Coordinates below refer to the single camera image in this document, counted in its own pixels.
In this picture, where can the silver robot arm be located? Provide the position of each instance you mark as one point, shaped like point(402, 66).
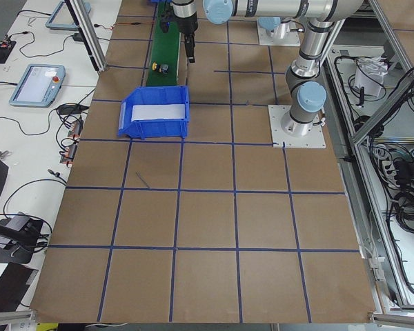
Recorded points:
point(308, 96)

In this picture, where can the near teach pendant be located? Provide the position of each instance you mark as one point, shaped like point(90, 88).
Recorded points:
point(38, 86)

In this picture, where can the black monitor stand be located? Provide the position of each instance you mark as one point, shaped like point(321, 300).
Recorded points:
point(18, 238)

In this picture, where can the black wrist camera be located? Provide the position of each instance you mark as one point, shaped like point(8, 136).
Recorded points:
point(165, 20)

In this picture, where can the white foam bin liner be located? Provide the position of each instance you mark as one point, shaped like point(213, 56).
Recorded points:
point(155, 112)

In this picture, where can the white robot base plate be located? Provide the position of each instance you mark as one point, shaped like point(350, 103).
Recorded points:
point(286, 133)

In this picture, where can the yellow push button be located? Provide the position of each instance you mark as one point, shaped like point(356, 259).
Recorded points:
point(161, 68)

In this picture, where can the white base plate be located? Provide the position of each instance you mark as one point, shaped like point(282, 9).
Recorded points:
point(277, 31)

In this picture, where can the green conveyor belt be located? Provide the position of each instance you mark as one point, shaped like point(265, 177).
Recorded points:
point(165, 49)

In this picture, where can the aluminium frame post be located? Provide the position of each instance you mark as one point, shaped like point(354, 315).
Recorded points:
point(85, 28)

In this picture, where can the far teach pendant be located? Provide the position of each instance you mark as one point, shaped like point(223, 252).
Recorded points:
point(61, 19)

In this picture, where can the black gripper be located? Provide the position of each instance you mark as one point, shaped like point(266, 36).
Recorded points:
point(188, 24)

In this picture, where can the teach pendant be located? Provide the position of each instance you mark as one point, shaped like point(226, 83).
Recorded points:
point(61, 19)
point(38, 86)

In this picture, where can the left blue plastic bin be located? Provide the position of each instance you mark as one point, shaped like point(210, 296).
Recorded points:
point(160, 95)

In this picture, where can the white crumpled bag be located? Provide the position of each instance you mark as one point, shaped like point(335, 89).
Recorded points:
point(369, 75)

